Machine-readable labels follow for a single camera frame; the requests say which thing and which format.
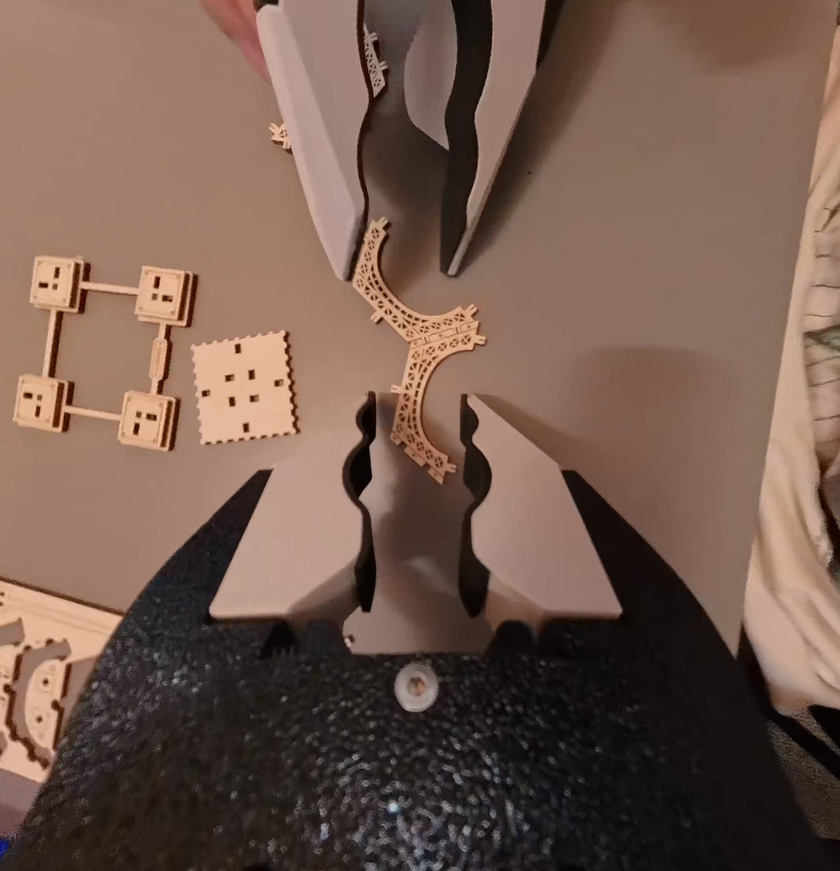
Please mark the person's right hand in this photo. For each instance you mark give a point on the person's right hand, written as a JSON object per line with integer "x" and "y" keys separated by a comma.
{"x": 239, "y": 27}

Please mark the person's cream printed shirt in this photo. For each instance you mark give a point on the person's cream printed shirt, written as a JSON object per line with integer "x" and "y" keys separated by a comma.
{"x": 801, "y": 476}

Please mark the wooden lattice arch piece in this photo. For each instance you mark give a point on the wooden lattice arch piece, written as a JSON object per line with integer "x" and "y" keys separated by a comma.
{"x": 377, "y": 68}
{"x": 375, "y": 279}
{"x": 416, "y": 381}

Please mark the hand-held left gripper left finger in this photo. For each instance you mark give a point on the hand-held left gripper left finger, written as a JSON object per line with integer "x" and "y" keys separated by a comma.
{"x": 290, "y": 544}

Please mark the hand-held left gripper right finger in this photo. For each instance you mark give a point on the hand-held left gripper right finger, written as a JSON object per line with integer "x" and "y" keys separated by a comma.
{"x": 542, "y": 544}

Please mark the wooden four-block square frame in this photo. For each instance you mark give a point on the wooden four-block square frame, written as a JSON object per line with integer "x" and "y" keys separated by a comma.
{"x": 52, "y": 279}

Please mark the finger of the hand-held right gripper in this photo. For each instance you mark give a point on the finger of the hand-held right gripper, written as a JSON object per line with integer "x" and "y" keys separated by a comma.
{"x": 508, "y": 102}
{"x": 311, "y": 136}

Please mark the grey desk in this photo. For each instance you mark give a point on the grey desk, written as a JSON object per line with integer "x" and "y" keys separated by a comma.
{"x": 597, "y": 204}

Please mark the wooden sheet with arch cutouts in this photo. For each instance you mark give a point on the wooden sheet with arch cutouts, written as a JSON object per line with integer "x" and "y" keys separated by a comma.
{"x": 52, "y": 612}

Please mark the square wooden plate with holes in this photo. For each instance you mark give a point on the square wooden plate with holes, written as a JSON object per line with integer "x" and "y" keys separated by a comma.
{"x": 270, "y": 415}

